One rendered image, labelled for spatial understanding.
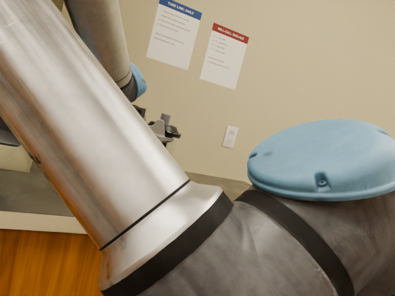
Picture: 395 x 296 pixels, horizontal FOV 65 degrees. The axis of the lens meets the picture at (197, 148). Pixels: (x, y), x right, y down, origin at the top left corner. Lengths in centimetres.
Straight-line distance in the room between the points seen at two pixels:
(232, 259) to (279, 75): 165
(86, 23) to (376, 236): 44
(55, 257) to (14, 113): 62
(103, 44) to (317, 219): 41
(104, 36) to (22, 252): 53
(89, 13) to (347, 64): 183
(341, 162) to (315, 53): 176
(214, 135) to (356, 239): 142
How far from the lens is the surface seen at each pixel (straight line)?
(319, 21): 201
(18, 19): 26
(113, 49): 55
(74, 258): 85
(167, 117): 88
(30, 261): 85
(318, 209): 24
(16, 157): 104
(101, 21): 50
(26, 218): 77
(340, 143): 26
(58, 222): 77
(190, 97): 155
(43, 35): 25
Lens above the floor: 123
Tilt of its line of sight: 6 degrees down
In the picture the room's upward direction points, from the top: 15 degrees clockwise
